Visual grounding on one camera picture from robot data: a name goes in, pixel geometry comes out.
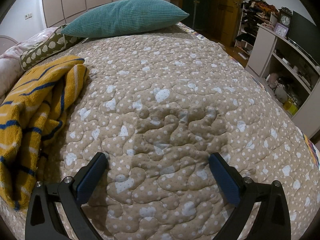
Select yellow striped knit sweater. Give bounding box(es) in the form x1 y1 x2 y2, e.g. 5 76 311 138
1 55 89 211

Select white shelf cabinet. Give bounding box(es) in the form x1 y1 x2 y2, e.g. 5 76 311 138
246 25 319 138

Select pink floral fleece blanket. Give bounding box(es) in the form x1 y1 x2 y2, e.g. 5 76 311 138
0 27 57 103

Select beige dotted quilt bedspread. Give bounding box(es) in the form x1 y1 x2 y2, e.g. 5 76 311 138
0 22 320 240

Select olive dotted bolster pillow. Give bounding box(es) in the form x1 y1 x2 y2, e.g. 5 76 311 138
20 24 84 71

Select pink rounded headboard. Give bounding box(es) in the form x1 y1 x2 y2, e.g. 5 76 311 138
0 35 18 55

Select black television screen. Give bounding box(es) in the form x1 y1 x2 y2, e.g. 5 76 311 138
289 11 320 66

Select purple square clock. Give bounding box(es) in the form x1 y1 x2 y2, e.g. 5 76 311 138
273 23 289 38

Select dark ornate mantel clock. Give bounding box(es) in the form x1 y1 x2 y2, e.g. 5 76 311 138
278 7 292 28

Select wooden door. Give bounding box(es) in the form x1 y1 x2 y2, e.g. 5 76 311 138
215 0 241 46

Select teal corduroy pillow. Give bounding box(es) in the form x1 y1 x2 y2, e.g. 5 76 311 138
61 0 189 38

